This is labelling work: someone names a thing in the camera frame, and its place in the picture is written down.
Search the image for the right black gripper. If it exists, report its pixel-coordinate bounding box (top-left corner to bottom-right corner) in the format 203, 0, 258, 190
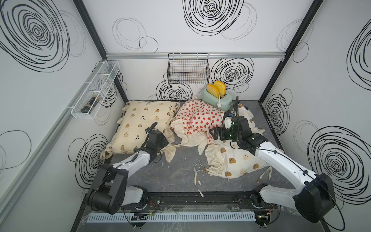
209, 126, 242, 144

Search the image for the cream bear pillow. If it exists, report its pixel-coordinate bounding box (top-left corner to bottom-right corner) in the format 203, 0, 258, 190
100, 101, 180, 160

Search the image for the strawberry print pillow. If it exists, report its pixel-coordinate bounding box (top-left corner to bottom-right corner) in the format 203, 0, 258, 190
161, 100, 227, 163

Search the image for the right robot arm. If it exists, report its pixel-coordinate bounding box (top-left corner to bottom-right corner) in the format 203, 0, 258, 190
209, 116, 336, 223

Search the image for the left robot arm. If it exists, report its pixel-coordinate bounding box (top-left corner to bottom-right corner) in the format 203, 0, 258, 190
86, 130, 169, 215

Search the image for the mint green toaster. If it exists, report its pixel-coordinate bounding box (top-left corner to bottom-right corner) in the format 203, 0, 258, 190
202, 89, 232, 111

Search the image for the cream bear pillowcase right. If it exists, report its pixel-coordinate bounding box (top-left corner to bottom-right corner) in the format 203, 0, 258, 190
193, 103, 285, 198

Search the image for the rear yellow toast slice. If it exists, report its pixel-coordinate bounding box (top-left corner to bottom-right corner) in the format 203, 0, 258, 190
213, 81, 227, 98

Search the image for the yellow toast slice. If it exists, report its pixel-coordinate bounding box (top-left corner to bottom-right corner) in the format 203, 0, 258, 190
206, 84, 220, 99
213, 81, 227, 98

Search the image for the front yellow toast slice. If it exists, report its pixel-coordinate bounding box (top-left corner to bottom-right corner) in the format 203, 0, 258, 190
206, 84, 220, 99

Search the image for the dark item in shelf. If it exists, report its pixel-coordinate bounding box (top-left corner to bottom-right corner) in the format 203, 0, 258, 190
80, 96, 100, 113

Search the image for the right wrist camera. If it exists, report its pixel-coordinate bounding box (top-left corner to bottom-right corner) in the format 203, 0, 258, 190
222, 111, 233, 131

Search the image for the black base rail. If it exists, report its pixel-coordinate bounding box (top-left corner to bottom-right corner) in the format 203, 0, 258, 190
83, 191, 315, 211

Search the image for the white wire shelf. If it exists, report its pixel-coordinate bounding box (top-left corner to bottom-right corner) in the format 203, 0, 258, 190
71, 61, 120, 119

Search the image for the black wire basket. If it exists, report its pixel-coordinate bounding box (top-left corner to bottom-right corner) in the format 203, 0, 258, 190
167, 53, 211, 85

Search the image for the white slotted cable duct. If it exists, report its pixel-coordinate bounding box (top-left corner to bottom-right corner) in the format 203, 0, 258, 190
87, 212, 256, 223

